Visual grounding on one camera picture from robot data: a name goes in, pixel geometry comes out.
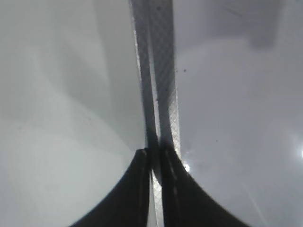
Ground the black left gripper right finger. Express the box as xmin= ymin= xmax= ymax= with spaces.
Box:
xmin=159 ymin=143 xmax=247 ymax=227

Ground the white board with silver frame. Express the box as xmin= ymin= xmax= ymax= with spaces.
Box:
xmin=131 ymin=0 xmax=303 ymax=227

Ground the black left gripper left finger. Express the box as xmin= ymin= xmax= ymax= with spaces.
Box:
xmin=72 ymin=148 xmax=151 ymax=227

